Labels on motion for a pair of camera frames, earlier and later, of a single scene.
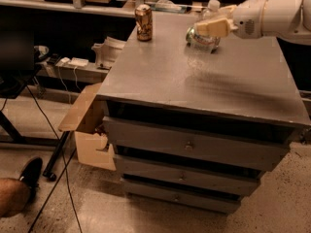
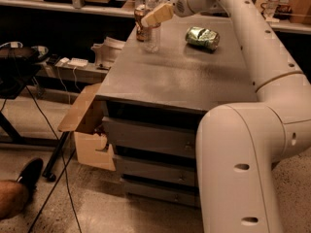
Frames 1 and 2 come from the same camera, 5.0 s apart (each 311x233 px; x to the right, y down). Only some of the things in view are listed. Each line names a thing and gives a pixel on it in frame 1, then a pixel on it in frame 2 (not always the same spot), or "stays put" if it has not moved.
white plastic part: x=107 y=52 stays put
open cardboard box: x=91 y=138 stays put
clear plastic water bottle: x=204 y=44 -> x=152 y=35
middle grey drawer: x=190 y=176 stays put
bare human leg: x=15 y=197 stays put
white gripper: x=248 y=19 -> x=182 y=3
